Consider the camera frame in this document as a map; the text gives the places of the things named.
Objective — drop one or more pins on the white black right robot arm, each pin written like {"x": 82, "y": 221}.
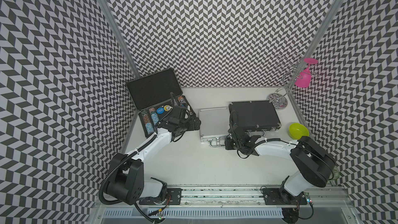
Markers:
{"x": 314, "y": 165}

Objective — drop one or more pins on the clear green drinking glass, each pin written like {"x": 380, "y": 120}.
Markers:
{"x": 335, "y": 173}

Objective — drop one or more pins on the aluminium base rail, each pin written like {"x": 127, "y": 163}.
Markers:
{"x": 198, "y": 204}

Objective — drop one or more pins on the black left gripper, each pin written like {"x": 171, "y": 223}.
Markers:
{"x": 197, "y": 122}

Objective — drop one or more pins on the lime green plastic bowl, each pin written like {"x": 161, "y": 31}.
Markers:
{"x": 297, "y": 131}

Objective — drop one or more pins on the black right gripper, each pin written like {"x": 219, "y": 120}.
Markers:
{"x": 227, "y": 144}

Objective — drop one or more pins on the chrome glass holder stand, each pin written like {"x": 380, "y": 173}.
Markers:
{"x": 279, "y": 97}

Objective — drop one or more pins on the large black poker case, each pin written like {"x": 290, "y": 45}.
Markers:
{"x": 155, "y": 95}

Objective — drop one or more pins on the black textured poker case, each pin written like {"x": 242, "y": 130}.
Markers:
{"x": 254, "y": 115}

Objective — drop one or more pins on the small silver poker case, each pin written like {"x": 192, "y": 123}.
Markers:
{"x": 214, "y": 126}

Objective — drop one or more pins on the pink plastic wine glass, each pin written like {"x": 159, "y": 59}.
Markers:
{"x": 305, "y": 76}

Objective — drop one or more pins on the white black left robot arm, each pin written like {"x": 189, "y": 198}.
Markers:
{"x": 126, "y": 181}

